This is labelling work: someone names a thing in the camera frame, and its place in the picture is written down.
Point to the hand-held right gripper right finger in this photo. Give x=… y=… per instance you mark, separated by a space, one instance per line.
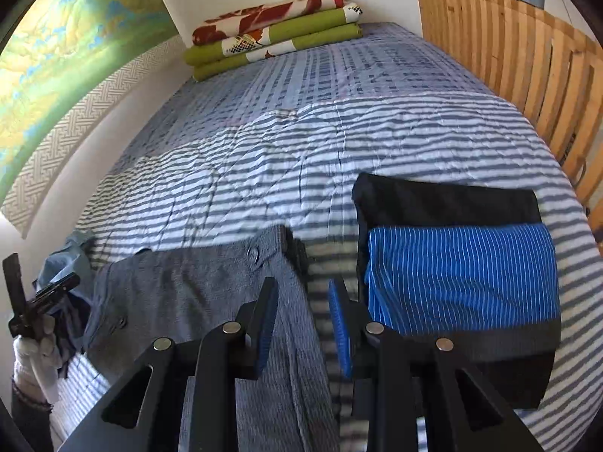
x=340 y=329

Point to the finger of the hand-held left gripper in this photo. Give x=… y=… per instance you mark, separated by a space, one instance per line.
x=12 y=287
x=56 y=287

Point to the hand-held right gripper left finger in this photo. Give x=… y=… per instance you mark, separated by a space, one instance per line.
x=266 y=334

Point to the grey textured garment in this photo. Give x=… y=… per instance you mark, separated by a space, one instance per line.
x=198 y=287

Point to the person's left hand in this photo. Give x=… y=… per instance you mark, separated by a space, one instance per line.
x=35 y=362

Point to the light blue garment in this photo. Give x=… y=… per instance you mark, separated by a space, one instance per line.
x=59 y=263

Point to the blue striped folded shorts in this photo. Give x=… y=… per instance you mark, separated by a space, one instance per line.
x=461 y=273

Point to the blue white striped quilt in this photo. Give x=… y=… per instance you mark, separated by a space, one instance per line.
x=282 y=174

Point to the black folded garment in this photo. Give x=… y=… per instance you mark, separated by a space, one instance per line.
x=447 y=202

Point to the blue checked bed sheet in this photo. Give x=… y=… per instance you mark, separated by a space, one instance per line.
x=353 y=70

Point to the green folded blanket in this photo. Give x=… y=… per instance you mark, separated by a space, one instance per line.
x=329 y=36

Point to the green blanket with white patch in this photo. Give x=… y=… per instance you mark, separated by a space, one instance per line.
x=320 y=21

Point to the red floral folded blanket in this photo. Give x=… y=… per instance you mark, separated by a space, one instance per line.
x=264 y=14

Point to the landscape wall poster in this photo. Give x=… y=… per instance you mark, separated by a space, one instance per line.
x=70 y=56

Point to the wooden slatted bed rail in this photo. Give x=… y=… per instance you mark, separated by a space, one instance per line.
x=518 y=56

